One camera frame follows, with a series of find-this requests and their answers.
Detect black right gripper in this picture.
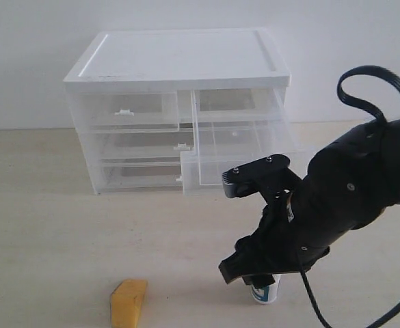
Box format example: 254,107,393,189
219,170,330,288

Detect white pill bottle blue label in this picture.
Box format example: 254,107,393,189
251,274,281,305

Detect yellow cheese wedge block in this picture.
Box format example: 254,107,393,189
110,279,148,328

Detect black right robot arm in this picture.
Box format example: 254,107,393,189
219,119,400,287

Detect clear bottom wide drawer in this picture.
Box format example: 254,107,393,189
91,161,182,193

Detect clear wide drawer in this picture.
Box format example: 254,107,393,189
80,128,194,161
91,161,182,193

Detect white plastic drawer cabinet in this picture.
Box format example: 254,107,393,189
64,28,291,195

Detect clear middle wide drawer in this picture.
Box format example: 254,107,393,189
80,128,194,161

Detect right wrist camera grey black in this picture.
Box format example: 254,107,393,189
222,154,291,199

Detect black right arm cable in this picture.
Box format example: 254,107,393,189
297,65,400,328

